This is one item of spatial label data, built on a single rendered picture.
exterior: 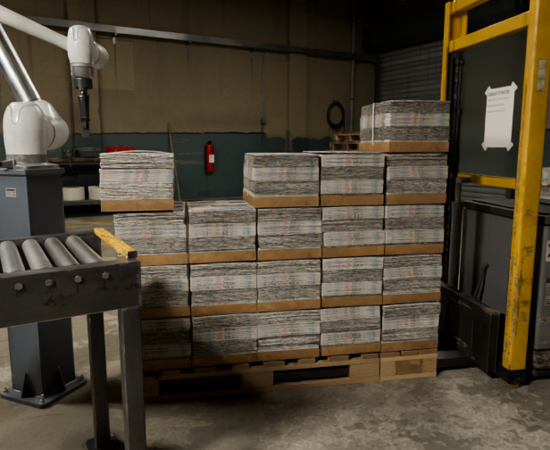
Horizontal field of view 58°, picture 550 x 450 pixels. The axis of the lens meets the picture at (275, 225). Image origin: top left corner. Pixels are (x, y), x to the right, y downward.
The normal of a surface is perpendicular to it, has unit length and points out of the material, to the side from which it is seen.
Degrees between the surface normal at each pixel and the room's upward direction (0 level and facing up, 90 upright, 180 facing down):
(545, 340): 90
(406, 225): 90
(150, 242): 90
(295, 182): 90
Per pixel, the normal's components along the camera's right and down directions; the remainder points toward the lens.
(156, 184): 0.19, 0.16
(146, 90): 0.51, 0.14
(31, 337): -0.40, 0.15
